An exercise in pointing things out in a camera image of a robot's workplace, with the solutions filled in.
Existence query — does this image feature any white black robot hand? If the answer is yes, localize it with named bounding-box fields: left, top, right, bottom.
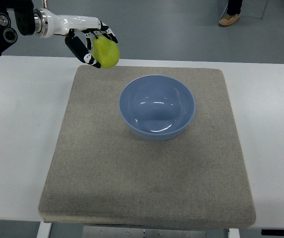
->
left=34, top=8, right=118, bottom=68

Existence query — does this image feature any green pear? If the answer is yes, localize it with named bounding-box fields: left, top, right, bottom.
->
left=91, top=35, right=119, bottom=68

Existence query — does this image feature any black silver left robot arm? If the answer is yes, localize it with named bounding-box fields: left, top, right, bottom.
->
left=0, top=0, right=118, bottom=68

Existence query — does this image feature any blue bowl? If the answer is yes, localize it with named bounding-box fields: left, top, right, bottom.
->
left=118, top=75, right=196, bottom=141

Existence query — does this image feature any tan shoe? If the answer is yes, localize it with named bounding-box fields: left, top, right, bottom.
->
left=219, top=14, right=240, bottom=27

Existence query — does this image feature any grey felt mat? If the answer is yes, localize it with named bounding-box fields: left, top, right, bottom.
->
left=38, top=65, right=256, bottom=230

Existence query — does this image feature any dark trouser leg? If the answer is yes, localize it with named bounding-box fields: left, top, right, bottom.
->
left=227, top=0, right=243, bottom=15

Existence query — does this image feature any white table frame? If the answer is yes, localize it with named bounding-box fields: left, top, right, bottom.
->
left=36, top=222, right=240, bottom=238

